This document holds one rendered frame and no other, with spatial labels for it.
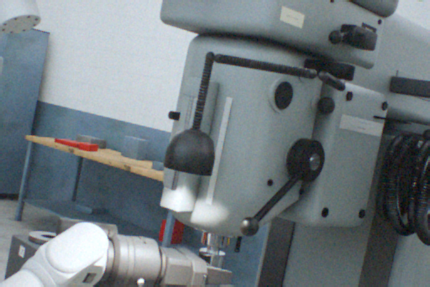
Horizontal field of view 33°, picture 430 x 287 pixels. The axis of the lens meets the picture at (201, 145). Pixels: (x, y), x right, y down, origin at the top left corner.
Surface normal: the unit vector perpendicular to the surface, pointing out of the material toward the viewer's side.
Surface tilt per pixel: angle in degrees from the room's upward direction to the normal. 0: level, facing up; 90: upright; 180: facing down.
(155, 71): 90
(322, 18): 90
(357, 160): 90
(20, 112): 90
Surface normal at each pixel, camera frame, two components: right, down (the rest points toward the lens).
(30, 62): 0.73, 0.18
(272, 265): -0.66, -0.09
